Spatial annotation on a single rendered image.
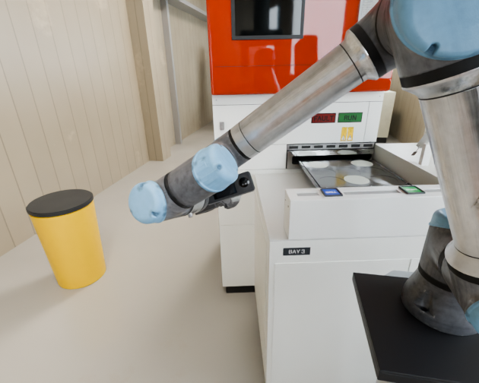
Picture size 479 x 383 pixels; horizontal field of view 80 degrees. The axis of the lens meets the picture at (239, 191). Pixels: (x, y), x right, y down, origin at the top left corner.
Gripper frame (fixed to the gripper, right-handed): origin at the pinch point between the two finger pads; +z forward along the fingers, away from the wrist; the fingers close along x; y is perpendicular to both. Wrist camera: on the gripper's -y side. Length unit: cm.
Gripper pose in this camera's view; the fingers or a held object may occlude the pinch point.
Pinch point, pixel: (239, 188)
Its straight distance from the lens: 80.1
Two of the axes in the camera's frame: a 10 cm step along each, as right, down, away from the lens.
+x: 3.4, 9.3, -1.0
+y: -8.4, 3.5, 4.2
